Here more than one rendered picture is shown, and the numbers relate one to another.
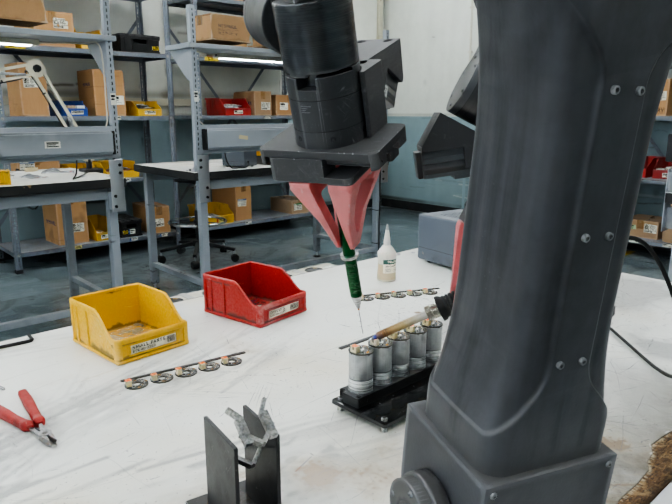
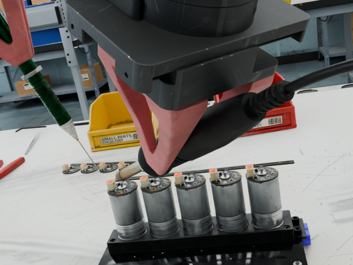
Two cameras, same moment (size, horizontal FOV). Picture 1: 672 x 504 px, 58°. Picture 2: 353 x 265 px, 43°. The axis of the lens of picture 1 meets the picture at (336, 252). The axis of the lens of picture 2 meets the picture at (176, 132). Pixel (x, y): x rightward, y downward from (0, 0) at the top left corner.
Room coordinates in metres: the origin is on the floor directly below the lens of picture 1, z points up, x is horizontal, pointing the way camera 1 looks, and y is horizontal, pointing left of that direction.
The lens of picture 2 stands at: (0.41, -0.33, 0.96)
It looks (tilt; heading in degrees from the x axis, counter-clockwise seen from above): 18 degrees down; 55
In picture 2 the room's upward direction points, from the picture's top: 10 degrees counter-clockwise
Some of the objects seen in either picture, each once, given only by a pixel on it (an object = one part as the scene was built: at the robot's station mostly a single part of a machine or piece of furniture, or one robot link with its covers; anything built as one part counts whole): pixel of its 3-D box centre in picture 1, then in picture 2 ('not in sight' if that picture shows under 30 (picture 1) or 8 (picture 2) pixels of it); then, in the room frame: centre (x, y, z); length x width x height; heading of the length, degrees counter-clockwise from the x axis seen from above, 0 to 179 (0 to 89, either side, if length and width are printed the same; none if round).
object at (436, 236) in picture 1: (466, 240); not in sight; (1.15, -0.25, 0.80); 0.15 x 0.12 x 0.10; 33
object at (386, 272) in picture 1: (386, 252); not in sight; (1.05, -0.09, 0.80); 0.03 x 0.03 x 0.10
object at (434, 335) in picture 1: (430, 344); (265, 202); (0.64, -0.11, 0.79); 0.02 x 0.02 x 0.05
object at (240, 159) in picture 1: (239, 157); not in sight; (3.37, 0.53, 0.80); 0.15 x 0.12 x 0.10; 62
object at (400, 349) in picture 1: (397, 357); (195, 208); (0.60, -0.07, 0.79); 0.02 x 0.02 x 0.05
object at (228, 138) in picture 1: (304, 137); not in sight; (3.48, 0.17, 0.90); 1.30 x 0.06 x 0.12; 132
